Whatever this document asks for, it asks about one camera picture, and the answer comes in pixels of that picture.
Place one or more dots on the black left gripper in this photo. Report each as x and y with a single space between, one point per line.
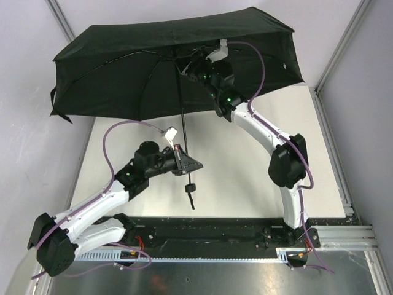
179 161

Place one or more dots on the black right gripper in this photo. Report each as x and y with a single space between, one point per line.
194 66

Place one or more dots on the black folding umbrella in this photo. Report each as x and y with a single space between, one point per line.
134 71

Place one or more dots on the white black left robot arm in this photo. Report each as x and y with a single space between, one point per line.
58 240

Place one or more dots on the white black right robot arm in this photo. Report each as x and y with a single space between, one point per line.
288 165

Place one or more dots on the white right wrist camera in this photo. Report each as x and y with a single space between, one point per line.
220 53

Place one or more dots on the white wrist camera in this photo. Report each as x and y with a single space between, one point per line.
169 134
220 53

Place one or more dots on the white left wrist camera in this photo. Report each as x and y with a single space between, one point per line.
169 134

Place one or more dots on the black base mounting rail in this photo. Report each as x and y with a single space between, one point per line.
213 237

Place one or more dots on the grey slotted cable duct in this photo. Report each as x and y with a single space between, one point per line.
113 254

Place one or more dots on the left aluminium frame post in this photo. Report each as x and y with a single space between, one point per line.
61 19

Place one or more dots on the aluminium frame post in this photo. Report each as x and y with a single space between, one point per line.
345 40
61 19

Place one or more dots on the right aluminium frame post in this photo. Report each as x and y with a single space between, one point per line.
345 40

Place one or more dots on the aluminium frame side rail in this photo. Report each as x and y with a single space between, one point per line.
331 205

